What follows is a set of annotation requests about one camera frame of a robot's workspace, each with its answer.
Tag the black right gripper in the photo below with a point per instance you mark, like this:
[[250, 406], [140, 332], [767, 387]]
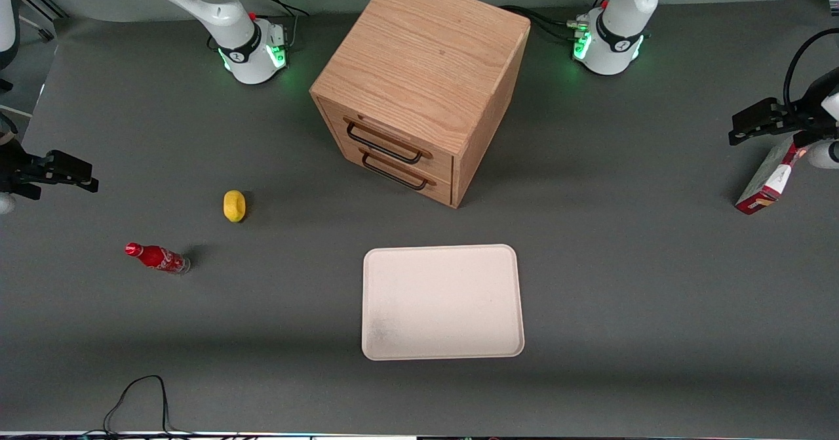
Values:
[[14, 167]]

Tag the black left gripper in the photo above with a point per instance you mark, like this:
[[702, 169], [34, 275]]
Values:
[[801, 119]]

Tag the red cookie box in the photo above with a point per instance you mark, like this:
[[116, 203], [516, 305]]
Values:
[[767, 184]]

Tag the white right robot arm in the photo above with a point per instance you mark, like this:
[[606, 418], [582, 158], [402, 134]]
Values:
[[216, 7]]

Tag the cream rectangular tray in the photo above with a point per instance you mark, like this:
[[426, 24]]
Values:
[[442, 302]]

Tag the red cola bottle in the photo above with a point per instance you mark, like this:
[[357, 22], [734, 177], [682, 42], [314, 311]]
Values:
[[157, 257]]

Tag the yellow lemon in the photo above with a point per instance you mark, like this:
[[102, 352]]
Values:
[[234, 206]]

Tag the wooden drawer front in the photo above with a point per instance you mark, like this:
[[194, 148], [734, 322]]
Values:
[[432, 161], [439, 191]]

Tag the wooden drawer cabinet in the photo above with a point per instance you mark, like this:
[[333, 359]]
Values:
[[419, 60]]

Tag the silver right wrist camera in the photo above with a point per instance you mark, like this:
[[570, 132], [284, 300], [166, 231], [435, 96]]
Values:
[[5, 204]]

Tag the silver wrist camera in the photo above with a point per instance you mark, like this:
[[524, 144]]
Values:
[[826, 155], [5, 204]]

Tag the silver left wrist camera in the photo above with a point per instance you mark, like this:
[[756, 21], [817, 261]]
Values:
[[826, 155]]

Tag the grey metal frame rail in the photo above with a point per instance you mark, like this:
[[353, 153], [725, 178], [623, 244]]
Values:
[[42, 4]]

